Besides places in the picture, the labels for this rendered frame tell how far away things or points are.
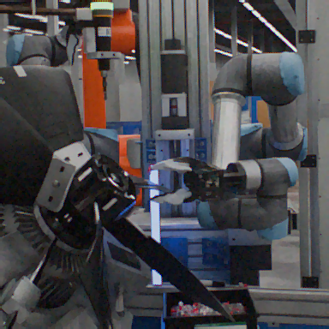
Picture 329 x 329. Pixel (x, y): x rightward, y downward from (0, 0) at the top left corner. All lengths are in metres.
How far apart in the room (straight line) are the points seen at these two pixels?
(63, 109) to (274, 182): 0.51
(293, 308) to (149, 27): 1.10
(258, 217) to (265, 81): 0.37
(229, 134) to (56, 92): 0.46
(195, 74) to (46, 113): 0.96
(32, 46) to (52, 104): 0.87
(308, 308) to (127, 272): 0.52
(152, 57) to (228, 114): 0.67
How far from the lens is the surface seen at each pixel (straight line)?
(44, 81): 1.27
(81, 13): 1.17
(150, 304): 1.61
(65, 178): 1.06
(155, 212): 1.54
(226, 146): 1.44
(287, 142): 1.82
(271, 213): 1.37
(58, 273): 1.10
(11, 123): 0.99
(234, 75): 1.51
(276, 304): 1.55
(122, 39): 5.23
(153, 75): 2.07
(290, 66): 1.50
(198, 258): 1.94
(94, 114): 5.29
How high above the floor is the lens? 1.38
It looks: 3 degrees down
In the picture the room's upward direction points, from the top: 1 degrees counter-clockwise
